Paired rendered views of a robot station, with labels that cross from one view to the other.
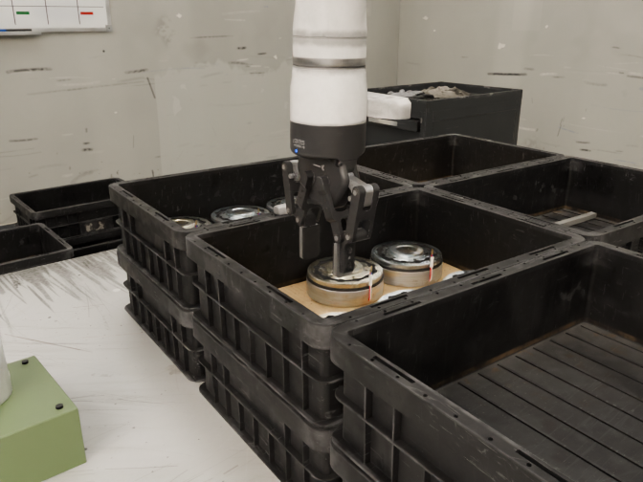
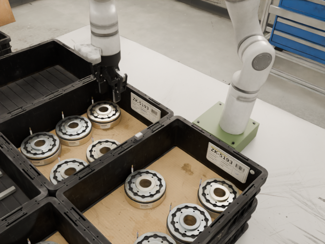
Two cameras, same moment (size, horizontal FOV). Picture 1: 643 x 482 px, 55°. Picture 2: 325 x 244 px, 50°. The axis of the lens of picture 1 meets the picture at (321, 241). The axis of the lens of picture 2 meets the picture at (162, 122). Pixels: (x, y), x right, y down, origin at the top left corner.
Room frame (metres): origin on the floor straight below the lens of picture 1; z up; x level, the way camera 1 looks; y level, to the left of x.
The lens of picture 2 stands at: (1.45, -0.04, 1.54)
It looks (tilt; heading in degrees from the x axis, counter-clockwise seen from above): 40 degrees down; 167
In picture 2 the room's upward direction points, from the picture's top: 4 degrees clockwise
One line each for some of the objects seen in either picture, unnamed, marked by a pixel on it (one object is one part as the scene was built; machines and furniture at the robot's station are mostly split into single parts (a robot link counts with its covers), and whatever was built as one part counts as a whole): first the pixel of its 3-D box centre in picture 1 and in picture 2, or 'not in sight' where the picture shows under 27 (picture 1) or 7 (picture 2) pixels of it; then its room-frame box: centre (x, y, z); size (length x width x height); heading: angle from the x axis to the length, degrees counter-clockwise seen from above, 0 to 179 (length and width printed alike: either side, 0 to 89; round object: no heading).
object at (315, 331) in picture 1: (384, 245); (85, 122); (0.70, -0.08, 0.92); 0.40 x 0.30 x 0.02; 125
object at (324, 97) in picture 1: (343, 86); (99, 40); (0.62, -0.02, 1.12); 0.11 x 0.09 x 0.06; 126
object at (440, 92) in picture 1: (443, 91); not in sight; (2.72, -0.53, 0.88); 0.29 x 0.22 x 0.03; 129
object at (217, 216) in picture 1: (240, 215); (189, 221); (1.01, 0.14, 0.86); 0.10 x 0.10 x 0.01
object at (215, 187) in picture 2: (179, 224); (219, 192); (0.94, 0.23, 0.86); 0.05 x 0.05 x 0.01
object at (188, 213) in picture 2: (240, 212); (189, 221); (1.01, 0.14, 0.86); 0.05 x 0.05 x 0.01
